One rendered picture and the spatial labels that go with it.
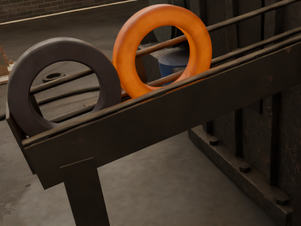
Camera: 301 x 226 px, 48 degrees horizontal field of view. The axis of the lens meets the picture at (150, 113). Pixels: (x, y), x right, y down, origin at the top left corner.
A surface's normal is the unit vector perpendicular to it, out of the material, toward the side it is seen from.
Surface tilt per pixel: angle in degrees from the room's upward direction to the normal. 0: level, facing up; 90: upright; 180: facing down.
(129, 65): 90
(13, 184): 0
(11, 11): 90
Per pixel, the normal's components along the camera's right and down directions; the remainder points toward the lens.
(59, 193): -0.12, -0.90
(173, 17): 0.36, 0.37
